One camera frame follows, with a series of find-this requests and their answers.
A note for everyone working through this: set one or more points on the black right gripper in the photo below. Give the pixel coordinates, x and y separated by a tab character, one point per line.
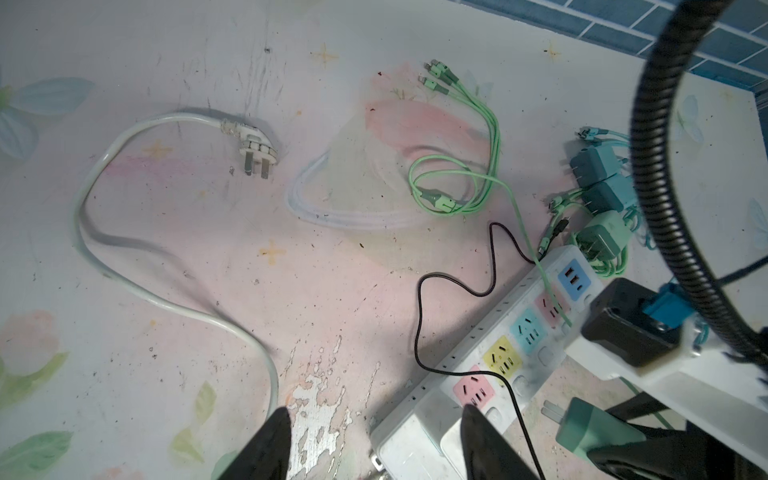
666	454

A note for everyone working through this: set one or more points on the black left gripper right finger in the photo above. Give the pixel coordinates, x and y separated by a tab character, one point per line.
487	455

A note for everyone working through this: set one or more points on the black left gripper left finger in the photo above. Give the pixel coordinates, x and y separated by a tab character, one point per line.
267	455

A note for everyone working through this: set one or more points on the white power strip colourful sockets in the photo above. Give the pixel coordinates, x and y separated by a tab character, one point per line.
498	367

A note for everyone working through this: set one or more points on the light green charger with prongs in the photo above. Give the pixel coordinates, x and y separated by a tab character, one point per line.
583	427

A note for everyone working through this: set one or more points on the light green charger adapter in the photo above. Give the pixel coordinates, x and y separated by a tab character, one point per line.
604	237

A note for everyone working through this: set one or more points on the white USB charger adapter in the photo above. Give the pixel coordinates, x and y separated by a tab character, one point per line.
452	449

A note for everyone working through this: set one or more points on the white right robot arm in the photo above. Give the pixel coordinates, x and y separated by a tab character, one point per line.
697	212

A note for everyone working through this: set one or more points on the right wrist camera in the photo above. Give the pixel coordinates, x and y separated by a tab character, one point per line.
637	324

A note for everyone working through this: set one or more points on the white power strip cord plug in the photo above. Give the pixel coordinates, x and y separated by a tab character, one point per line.
254	145

